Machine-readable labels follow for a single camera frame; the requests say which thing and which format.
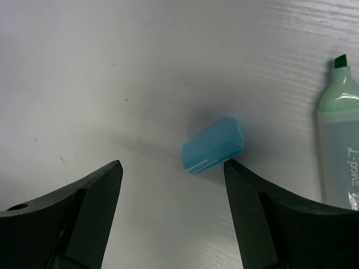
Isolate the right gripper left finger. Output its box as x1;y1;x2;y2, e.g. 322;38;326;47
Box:
1;160;123;268

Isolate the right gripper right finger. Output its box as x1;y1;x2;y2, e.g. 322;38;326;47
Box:
224;160;358;268

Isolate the blue highlighter cap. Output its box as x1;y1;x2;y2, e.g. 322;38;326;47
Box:
182;117;245;174

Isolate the green grey highlighter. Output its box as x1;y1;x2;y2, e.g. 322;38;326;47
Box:
317;54;358;211

